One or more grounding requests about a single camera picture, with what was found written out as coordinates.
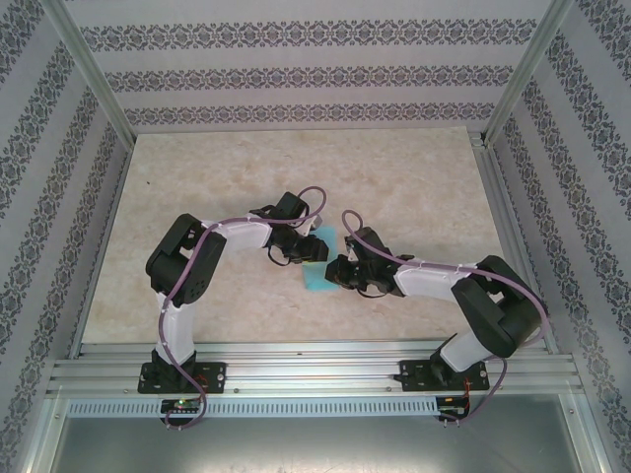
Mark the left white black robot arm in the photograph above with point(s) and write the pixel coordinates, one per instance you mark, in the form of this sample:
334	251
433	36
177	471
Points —
180	340

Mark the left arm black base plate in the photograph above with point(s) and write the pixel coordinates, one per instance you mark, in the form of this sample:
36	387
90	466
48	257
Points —
217	377

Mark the aluminium side rail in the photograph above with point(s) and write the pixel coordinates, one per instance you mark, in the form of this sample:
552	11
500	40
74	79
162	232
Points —
517	246
101	246

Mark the light blue paper sheet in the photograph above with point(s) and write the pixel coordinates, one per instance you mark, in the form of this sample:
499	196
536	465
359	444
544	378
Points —
328	236

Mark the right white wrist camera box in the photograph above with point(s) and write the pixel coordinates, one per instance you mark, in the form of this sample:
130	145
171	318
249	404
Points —
350	251

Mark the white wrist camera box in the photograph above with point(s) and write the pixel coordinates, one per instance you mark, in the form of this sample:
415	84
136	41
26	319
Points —
350	251
313	226

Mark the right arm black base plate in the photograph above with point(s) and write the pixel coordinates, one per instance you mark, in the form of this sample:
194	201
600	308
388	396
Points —
411	377

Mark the grey metal base panel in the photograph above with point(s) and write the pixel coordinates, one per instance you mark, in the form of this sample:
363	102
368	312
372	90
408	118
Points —
315	448

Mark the marble pattern table mat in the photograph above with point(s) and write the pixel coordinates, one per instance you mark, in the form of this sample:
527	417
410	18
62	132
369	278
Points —
246	167

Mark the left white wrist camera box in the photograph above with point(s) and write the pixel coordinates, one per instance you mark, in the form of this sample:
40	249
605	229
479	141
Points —
313	226

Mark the aluminium mounting rail beam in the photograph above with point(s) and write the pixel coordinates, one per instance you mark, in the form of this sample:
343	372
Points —
315	369

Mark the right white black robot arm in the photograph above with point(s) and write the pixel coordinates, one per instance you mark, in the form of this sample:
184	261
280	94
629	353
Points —
429	281

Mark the aluminium frame post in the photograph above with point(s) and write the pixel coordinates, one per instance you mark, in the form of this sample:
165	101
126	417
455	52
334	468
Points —
89	69
527	69

